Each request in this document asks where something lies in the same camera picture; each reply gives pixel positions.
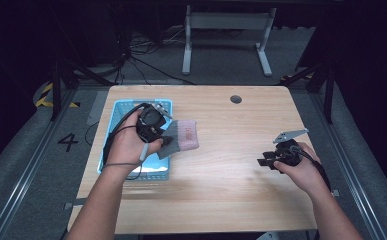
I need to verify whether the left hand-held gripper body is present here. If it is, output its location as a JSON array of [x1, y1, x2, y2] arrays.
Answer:
[[135, 103, 174, 144]]

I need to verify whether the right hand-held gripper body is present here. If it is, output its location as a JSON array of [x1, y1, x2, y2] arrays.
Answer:
[[272, 128, 310, 168]]

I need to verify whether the pink cloth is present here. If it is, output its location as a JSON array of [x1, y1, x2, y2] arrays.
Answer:
[[156, 119, 200, 160]]

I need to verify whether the light blue plastic basket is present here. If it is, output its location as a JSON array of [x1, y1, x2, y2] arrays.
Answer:
[[96, 98, 174, 182]]

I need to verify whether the person's right hand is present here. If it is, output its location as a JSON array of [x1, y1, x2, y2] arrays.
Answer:
[[272, 142, 326, 197]]

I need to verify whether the person's left hand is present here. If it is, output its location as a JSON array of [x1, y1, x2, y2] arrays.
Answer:
[[105, 109, 165, 175]]

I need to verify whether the black metal stand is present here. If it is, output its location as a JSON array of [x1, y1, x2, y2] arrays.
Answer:
[[278, 62, 336, 125], [49, 58, 116, 122]]

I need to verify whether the yellow and black striped tape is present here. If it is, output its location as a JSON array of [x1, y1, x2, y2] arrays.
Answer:
[[34, 82, 81, 109]]

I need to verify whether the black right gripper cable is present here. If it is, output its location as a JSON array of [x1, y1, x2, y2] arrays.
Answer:
[[290, 145, 332, 193]]

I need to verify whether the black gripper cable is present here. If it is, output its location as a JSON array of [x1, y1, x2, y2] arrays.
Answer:
[[290, 145, 332, 193], [101, 102, 150, 182]]

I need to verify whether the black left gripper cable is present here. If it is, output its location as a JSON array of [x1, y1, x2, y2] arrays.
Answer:
[[101, 102, 150, 182]]

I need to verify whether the bundle of black floor cables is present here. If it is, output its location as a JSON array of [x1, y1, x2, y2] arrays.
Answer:
[[114, 25, 196, 86]]

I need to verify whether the grey metal stand frame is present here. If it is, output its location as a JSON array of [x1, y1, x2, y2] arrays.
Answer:
[[181, 4, 278, 77]]

